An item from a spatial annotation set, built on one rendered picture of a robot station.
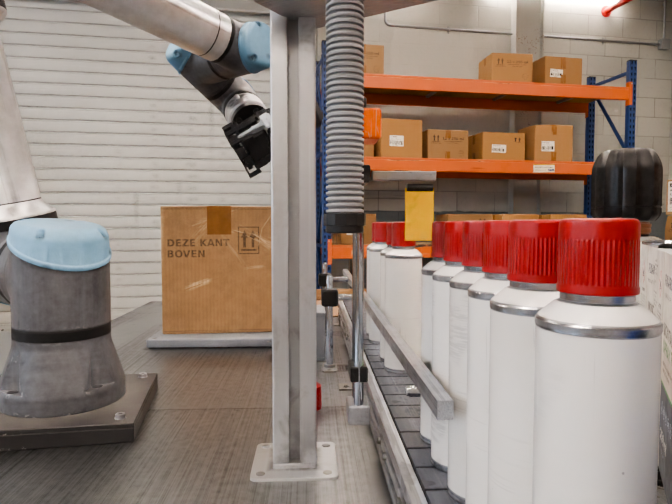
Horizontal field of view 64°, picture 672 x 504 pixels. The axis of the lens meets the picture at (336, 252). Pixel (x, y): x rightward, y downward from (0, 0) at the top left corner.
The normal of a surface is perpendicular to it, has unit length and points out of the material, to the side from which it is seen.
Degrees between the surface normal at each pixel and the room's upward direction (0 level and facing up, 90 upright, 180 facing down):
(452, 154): 90
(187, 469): 0
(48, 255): 88
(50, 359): 74
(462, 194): 90
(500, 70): 90
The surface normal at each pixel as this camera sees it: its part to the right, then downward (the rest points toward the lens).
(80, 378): 0.61, -0.25
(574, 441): -0.62, 0.04
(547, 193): 0.18, 0.05
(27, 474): 0.00, -1.00
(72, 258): 0.61, 0.01
